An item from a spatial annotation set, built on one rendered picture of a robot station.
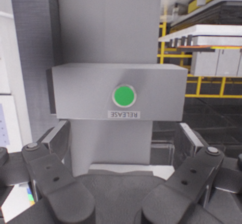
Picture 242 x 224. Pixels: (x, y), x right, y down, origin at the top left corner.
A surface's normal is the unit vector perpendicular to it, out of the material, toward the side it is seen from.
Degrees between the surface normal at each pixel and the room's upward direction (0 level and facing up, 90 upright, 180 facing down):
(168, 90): 90
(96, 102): 90
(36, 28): 90
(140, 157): 90
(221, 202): 180
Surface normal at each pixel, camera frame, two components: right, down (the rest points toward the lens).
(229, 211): 0.01, -0.96
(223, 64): -0.03, 0.29
